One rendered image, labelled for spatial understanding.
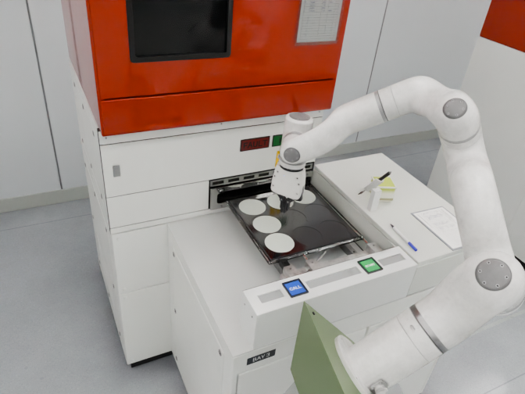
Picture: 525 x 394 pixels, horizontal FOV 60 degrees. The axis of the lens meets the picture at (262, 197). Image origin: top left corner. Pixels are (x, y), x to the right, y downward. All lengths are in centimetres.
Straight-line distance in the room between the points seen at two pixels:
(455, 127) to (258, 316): 67
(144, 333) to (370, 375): 122
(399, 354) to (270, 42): 96
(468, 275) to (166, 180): 102
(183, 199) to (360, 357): 89
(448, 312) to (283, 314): 44
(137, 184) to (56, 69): 149
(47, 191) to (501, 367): 284
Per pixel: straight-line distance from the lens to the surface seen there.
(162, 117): 145
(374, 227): 162
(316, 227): 163
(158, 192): 164
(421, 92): 128
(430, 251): 156
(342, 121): 131
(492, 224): 115
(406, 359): 110
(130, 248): 176
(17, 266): 294
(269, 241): 154
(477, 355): 271
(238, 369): 137
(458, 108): 116
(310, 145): 127
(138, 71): 138
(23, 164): 321
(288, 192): 144
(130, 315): 200
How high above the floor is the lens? 188
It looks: 34 degrees down
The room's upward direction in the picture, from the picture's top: 6 degrees clockwise
